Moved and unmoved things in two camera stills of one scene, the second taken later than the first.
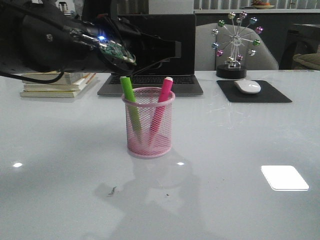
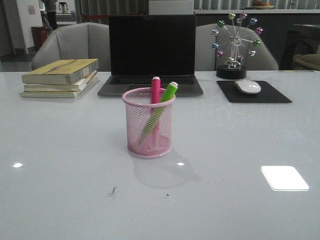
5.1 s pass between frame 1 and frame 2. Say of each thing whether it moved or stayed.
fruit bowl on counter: stayed
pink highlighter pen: moved
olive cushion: stayed
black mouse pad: stayed
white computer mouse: stayed
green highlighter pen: moved
